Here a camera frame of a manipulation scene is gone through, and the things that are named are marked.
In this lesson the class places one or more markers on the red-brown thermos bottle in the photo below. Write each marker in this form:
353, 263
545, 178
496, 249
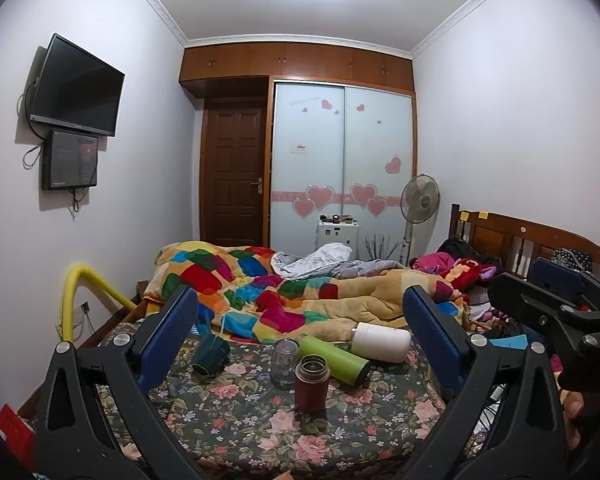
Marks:
311, 384

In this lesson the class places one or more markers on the black wall television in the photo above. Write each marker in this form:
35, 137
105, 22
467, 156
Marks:
75, 85

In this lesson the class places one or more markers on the brown wooden door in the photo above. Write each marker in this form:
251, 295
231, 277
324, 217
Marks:
234, 175

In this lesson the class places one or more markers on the white thermos bottle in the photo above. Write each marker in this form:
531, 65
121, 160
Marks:
381, 342

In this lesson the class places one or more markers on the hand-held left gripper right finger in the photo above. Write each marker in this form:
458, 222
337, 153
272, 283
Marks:
432, 342

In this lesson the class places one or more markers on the red box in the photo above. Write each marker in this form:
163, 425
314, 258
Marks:
17, 435

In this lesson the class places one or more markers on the small black wall monitor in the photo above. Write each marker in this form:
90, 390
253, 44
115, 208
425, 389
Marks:
70, 160

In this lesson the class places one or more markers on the dark green cup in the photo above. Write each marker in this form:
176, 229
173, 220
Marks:
210, 355

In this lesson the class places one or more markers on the black bag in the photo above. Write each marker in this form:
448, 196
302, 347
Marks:
455, 247

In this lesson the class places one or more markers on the bundle of dark sticks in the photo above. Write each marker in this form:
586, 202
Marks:
382, 250

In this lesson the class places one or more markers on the wooden wardrobe with glass doors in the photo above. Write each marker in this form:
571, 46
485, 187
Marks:
340, 135

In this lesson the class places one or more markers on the clear glass cup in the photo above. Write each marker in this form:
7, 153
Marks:
285, 362

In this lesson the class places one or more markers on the green thermos bottle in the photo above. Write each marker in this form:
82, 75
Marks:
336, 360

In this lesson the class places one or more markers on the wooden bed headboard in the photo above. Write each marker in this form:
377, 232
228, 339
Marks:
510, 232

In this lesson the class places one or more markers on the grey white cloth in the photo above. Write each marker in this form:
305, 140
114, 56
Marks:
310, 260

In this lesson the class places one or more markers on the yellow padded pipe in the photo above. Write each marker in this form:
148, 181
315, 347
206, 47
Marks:
80, 280

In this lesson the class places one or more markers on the colourful patchwork blanket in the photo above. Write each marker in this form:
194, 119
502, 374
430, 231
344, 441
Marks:
300, 292

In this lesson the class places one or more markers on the person's right hand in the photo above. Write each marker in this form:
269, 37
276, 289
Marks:
574, 417

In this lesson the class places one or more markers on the wooden bed frame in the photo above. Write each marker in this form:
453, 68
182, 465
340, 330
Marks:
115, 320

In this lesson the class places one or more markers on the red plush toy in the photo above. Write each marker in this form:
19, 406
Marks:
467, 272

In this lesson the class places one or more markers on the standing electric fan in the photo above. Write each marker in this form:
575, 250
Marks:
420, 197

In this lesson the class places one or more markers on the floral bed sheet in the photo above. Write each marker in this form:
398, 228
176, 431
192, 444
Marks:
260, 425

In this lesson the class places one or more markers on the dotted dark bag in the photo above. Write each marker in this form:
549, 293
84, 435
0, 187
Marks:
570, 260

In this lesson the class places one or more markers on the pink clothing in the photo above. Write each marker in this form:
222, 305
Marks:
432, 261

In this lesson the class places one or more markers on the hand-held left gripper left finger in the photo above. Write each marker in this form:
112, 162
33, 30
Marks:
166, 342

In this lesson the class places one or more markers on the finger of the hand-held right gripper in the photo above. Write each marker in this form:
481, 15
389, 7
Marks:
555, 276
527, 300

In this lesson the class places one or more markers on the small white cabinet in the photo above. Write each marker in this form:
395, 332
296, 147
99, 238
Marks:
336, 235

